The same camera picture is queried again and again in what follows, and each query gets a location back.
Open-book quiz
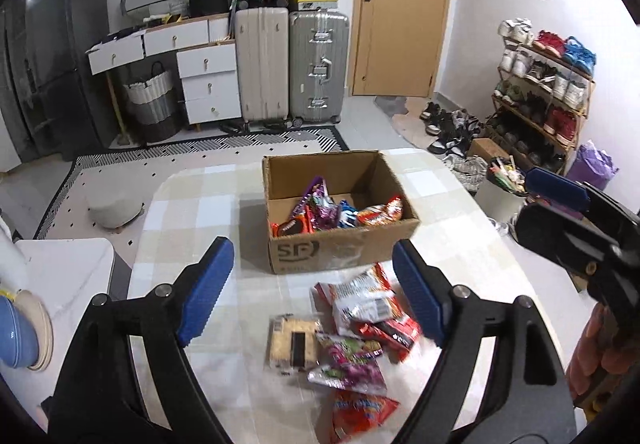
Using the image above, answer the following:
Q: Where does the wooden shoe rack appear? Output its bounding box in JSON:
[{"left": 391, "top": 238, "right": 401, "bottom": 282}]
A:
[{"left": 486, "top": 19, "right": 597, "bottom": 174}]

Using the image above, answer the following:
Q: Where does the red Oreo cookie packet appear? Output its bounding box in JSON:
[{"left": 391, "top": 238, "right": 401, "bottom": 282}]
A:
[{"left": 271, "top": 214, "right": 314, "bottom": 238}]

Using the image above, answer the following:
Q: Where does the SF cardboard box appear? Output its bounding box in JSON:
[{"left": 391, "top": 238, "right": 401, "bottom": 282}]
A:
[{"left": 262, "top": 150, "right": 420, "bottom": 274}]

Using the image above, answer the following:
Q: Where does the purple grape candy bag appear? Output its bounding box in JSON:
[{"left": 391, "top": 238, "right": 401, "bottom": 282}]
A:
[{"left": 291, "top": 176, "right": 341, "bottom": 233}]

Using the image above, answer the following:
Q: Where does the white trash bin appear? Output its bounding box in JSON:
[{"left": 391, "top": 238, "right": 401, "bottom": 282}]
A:
[{"left": 474, "top": 169, "right": 525, "bottom": 224}]

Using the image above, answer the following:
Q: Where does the silver aluminium suitcase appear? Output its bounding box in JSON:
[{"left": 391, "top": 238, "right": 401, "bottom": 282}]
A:
[{"left": 288, "top": 10, "right": 349, "bottom": 126}]

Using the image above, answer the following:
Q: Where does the patterned floor rug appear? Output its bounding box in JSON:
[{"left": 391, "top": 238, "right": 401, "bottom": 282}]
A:
[{"left": 34, "top": 125, "right": 352, "bottom": 240}]

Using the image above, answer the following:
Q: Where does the red wafer roll packet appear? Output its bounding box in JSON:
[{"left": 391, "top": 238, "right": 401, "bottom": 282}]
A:
[{"left": 358, "top": 314, "right": 421, "bottom": 362}]

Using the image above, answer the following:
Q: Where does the purple gift bag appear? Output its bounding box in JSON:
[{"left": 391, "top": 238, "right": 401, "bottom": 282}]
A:
[{"left": 566, "top": 140, "right": 620, "bottom": 190}]

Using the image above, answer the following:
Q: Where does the white drawer desk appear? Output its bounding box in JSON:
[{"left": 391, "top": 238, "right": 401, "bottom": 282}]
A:
[{"left": 87, "top": 14, "right": 242, "bottom": 126}]

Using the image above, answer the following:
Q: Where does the white red noodle packet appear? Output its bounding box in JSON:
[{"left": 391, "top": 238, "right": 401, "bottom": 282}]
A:
[{"left": 314, "top": 263, "right": 404, "bottom": 338}]

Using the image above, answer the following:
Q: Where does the dark grey refrigerator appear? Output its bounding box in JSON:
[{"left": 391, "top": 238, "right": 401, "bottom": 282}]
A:
[{"left": 1, "top": 0, "right": 118, "bottom": 160}]

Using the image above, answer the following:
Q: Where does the blue Oreo cookie packet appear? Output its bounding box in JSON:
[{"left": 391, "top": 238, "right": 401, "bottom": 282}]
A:
[{"left": 337, "top": 199, "right": 359, "bottom": 228}]

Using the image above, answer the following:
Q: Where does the beige cracker packet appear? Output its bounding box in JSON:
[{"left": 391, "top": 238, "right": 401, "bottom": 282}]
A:
[{"left": 268, "top": 314, "right": 323, "bottom": 374}]

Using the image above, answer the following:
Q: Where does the beige bowl stack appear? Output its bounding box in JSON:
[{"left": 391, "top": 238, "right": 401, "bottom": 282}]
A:
[{"left": 14, "top": 290, "right": 54, "bottom": 372}]

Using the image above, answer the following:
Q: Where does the blue bowl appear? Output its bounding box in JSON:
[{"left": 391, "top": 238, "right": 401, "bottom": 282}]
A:
[{"left": 0, "top": 297, "right": 39, "bottom": 368}]

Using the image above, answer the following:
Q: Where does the beige suitcase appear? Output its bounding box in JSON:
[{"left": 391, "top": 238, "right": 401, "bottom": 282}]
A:
[{"left": 234, "top": 8, "right": 288, "bottom": 122}]

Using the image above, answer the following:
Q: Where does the white side table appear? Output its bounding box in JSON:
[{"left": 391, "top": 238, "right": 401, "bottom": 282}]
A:
[{"left": 1, "top": 238, "right": 131, "bottom": 412}]

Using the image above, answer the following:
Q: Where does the wooden door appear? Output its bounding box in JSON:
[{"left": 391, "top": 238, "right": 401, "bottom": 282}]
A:
[{"left": 348, "top": 0, "right": 449, "bottom": 98}]

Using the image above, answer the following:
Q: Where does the white round floor cushion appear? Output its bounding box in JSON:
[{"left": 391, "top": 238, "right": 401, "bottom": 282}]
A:
[{"left": 88, "top": 196, "right": 143, "bottom": 230}]

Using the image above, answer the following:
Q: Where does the woven laundry basket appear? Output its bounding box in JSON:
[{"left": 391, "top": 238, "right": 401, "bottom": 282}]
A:
[{"left": 124, "top": 60, "right": 181, "bottom": 144}]

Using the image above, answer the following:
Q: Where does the person's right hand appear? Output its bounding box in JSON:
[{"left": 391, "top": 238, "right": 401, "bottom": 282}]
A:
[{"left": 566, "top": 303, "right": 639, "bottom": 421}]

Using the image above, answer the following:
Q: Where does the small brown cardboard box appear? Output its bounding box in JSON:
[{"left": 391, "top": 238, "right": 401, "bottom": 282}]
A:
[{"left": 466, "top": 138, "right": 510, "bottom": 162}]

